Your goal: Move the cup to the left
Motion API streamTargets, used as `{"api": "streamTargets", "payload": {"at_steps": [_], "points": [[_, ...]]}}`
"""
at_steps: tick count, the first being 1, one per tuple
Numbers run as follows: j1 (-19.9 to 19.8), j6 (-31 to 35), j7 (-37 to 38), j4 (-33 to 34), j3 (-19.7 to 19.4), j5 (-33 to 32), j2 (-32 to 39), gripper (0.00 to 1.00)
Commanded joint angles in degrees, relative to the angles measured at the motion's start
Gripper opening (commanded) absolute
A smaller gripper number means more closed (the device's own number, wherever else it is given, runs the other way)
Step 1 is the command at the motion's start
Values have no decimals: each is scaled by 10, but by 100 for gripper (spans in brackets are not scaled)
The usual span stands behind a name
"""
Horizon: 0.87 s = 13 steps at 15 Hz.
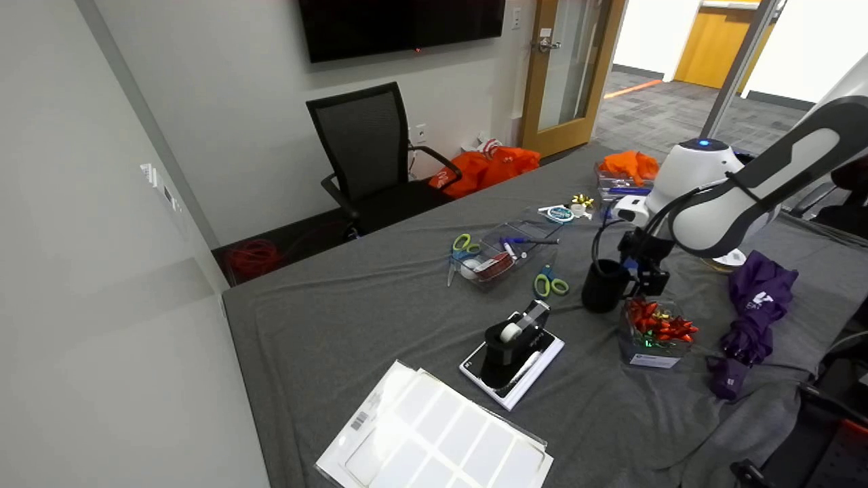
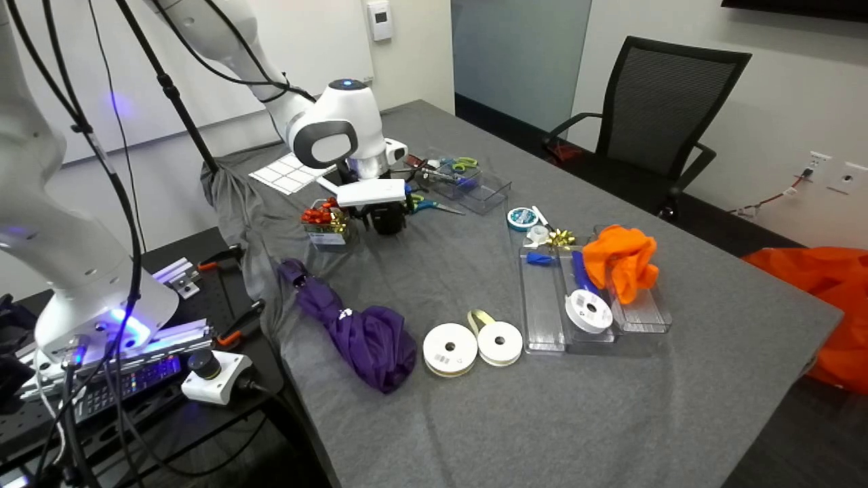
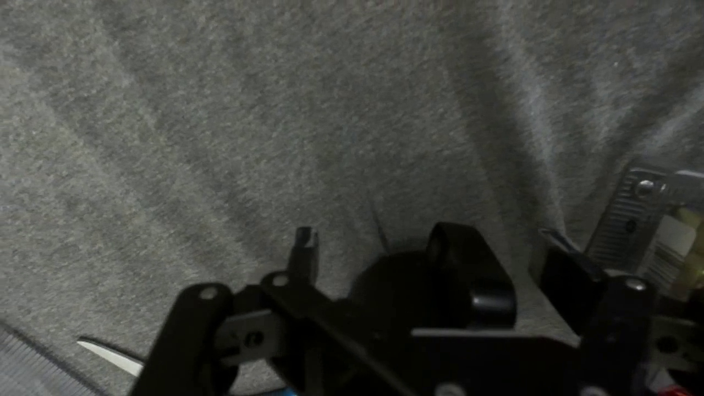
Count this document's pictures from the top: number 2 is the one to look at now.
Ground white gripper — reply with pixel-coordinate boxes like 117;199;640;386
334;177;411;226

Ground black cup with handle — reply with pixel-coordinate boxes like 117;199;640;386
366;202;411;240

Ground black tape dispenser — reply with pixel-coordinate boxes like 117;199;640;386
329;160;366;188

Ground blue green scissors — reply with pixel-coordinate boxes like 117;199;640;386
408;193;462;219

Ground white label sheet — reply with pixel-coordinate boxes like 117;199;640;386
248;150;320;199

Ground clear plastic organizer tray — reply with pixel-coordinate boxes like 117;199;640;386
405;153;515;218

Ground purple cloth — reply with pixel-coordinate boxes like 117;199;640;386
277;259;422;397

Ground teal ribbon spool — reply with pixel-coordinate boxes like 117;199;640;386
506;203;552;233

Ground large white ribbon spool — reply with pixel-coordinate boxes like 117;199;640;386
422;324;481;383

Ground small white ribbon spool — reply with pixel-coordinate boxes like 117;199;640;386
468;309;526;372

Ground gold gift bow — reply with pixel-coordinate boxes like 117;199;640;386
540;226;580;253

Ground long clear plastic box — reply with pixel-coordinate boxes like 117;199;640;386
518;244;569;355

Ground white emergency stop button box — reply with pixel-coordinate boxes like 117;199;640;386
180;348;256;406

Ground clear plastic box with spool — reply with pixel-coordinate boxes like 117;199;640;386
557;249;620;348

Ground orange crumpled cloth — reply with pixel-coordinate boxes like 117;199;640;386
580;222;663;307

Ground black robot cart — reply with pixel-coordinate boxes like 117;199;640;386
0;226;306;488

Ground short clear plastic box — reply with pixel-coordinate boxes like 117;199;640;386
614;280;677;340

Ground black office chair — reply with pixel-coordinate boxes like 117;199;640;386
542;36;754;226

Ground orange fabric heap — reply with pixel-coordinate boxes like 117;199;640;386
743;244;868;398

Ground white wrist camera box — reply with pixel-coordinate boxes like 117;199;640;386
381;135;412;170

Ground orange handled clamp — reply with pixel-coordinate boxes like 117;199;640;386
216;301;270;352
192;246;248;276

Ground silver metal bracket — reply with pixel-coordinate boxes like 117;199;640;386
153;254;203;301

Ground white wall thermostat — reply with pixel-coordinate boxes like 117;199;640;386
363;0;397;46

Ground black camera tripod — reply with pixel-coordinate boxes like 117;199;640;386
115;0;226;185

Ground white wall outlet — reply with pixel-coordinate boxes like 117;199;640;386
805;150;868;199

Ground black wall screen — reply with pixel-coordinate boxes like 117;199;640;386
719;0;868;27

